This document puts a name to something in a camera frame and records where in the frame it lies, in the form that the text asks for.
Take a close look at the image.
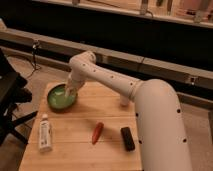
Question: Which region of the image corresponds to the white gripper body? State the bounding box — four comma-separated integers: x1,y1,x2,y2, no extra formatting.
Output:
65,75,84,97

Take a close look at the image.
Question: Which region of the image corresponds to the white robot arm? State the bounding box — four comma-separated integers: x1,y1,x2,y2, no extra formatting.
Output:
66,51,192,171

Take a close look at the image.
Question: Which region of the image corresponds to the green ceramic bowl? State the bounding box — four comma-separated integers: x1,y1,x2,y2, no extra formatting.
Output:
47,84,77,111

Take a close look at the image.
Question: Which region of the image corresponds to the white squeeze bottle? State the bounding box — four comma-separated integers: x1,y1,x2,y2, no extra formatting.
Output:
38,114,52,152

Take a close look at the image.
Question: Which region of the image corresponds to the white paper cup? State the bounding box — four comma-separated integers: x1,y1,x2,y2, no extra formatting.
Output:
120,96,130,107

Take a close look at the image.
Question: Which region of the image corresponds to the black chair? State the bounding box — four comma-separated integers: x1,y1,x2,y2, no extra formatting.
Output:
0,48,37,146

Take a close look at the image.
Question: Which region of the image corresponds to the black rectangular block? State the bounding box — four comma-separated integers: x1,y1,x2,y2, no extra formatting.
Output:
120,127,135,151

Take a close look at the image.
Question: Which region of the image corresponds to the black cable on wall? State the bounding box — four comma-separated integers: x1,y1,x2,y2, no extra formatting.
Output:
31,39,42,72

